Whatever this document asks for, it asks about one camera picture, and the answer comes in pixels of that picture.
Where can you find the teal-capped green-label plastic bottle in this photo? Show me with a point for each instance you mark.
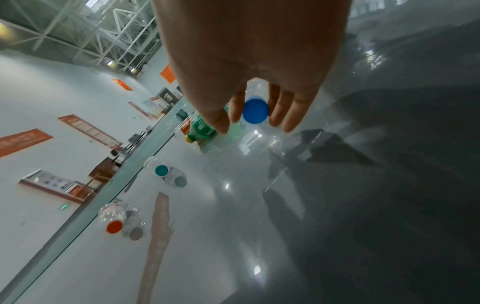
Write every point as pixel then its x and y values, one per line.
pixel 161 169

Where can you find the clear blue-capped plastic bottle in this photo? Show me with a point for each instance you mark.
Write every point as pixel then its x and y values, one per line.
pixel 255 110

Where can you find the orange wall flag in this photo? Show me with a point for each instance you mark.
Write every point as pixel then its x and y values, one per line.
pixel 168 73

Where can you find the person's right hand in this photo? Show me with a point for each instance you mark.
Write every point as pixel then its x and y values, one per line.
pixel 243 44

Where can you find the red-capped landscape-label plastic bottle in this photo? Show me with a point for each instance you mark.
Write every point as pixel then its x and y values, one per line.
pixel 114 222

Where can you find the red-capped red-label plastic bottle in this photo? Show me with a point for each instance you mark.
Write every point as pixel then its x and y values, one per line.
pixel 185 126

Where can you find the red wall banner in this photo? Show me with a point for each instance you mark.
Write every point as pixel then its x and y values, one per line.
pixel 90 130
pixel 22 142

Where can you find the brown wooden desk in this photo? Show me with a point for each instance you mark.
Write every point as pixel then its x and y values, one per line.
pixel 105 169

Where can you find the green yellow-capped plastic bottle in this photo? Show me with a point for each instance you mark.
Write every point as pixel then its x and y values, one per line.
pixel 200 129

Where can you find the red-framed notice board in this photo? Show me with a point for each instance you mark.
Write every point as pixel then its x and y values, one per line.
pixel 56 184

